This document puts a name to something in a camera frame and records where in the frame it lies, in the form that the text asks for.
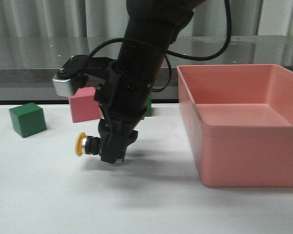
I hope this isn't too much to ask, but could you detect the pink wooden cube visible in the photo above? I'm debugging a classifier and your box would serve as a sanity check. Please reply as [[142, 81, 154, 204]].
[[68, 87, 101, 123]]

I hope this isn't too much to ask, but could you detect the black cable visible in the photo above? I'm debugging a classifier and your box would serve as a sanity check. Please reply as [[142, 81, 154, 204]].
[[87, 0, 232, 93]]

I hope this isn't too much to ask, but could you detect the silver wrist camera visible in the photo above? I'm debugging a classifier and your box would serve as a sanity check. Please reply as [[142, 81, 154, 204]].
[[52, 55, 89, 98]]

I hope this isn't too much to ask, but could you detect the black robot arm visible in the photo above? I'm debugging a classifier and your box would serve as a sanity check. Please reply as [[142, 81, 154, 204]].
[[95, 0, 200, 163]]

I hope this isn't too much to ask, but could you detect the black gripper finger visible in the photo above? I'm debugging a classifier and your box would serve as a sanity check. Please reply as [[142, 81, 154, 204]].
[[98, 120, 126, 164], [121, 130, 138, 162]]

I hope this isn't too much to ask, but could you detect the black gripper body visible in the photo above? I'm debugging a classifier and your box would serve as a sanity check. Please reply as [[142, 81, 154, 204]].
[[93, 57, 147, 137]]

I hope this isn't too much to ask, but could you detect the grey stone counter ledge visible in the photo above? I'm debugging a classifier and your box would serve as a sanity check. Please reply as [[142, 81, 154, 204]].
[[0, 36, 293, 104]]

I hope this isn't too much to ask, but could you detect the grey-green curtain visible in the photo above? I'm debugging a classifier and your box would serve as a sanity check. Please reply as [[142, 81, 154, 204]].
[[0, 0, 293, 38]]

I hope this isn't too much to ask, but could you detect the pink plastic bin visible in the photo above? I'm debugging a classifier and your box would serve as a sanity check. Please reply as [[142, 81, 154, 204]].
[[177, 64, 293, 187]]

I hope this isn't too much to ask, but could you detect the yellow push button switch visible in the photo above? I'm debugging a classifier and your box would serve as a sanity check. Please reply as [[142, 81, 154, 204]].
[[75, 132, 101, 156]]

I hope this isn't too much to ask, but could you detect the green wooden cube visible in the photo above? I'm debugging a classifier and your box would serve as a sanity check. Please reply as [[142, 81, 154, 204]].
[[9, 103, 47, 138], [145, 93, 152, 117]]

